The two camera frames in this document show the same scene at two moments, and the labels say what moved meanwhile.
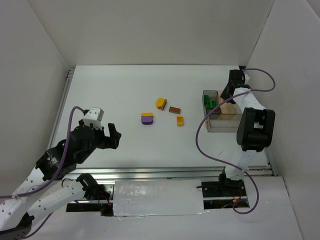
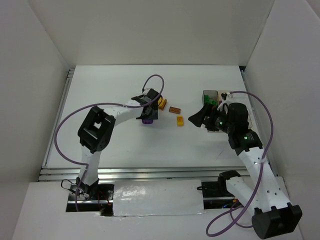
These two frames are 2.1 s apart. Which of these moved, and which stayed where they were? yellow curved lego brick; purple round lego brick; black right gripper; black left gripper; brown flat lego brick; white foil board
Moved: black left gripper; black right gripper
Stayed: white foil board; yellow curved lego brick; brown flat lego brick; purple round lego brick
